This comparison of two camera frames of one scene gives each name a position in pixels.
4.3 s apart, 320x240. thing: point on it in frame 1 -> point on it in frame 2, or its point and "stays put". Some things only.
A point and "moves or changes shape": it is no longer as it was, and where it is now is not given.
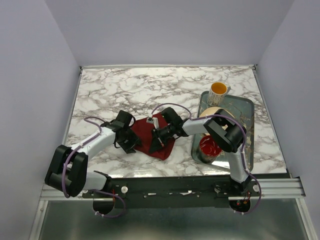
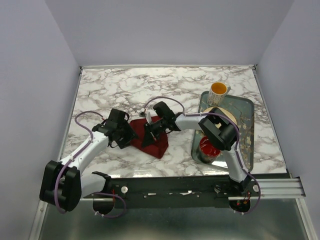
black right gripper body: [161, 135] -> [154, 129]
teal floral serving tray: [242, 109] stays put
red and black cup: [208, 150] stays put
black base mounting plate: [169, 192] stays put
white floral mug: [218, 91] stays put
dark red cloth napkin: [144, 130] moves or changes shape
